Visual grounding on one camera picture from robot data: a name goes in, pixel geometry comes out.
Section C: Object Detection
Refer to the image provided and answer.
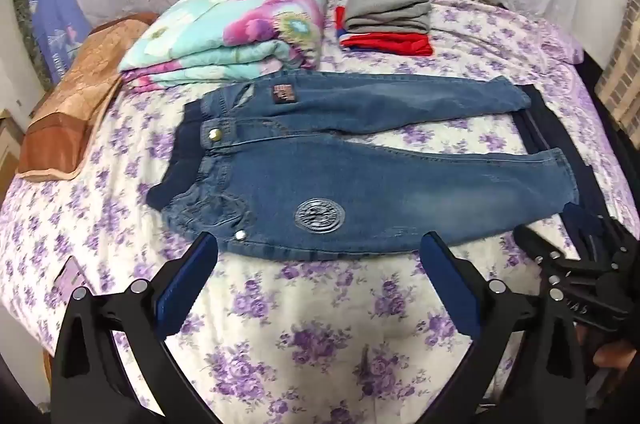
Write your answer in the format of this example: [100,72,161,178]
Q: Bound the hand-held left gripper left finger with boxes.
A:
[50,231,220,424]

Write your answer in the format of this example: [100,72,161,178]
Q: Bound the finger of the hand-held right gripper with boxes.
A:
[514,225,566,263]
[564,203,612,251]

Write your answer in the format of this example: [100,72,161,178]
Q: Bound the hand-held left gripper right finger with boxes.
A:
[420,231,587,424]

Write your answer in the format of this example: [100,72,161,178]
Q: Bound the blue denim pants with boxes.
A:
[146,72,581,263]

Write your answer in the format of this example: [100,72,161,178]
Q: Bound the dark navy pants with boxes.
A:
[517,86,621,235]

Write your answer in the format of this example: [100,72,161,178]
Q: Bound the person's right hand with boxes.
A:
[593,342,640,373]

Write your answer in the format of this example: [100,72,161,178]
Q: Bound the purple floral bed sheet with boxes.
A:
[0,0,621,424]

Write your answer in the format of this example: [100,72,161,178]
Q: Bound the brown satin pillow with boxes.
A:
[17,12,160,183]

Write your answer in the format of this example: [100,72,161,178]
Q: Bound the wooden cabinet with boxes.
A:
[0,108,27,191]

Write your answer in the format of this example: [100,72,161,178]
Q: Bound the folded red garment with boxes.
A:
[334,6,434,58]

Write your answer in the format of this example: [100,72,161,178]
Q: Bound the folded floral quilt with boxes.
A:
[118,0,329,90]

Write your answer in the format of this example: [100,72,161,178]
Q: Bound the folded grey garment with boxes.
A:
[342,0,433,35]

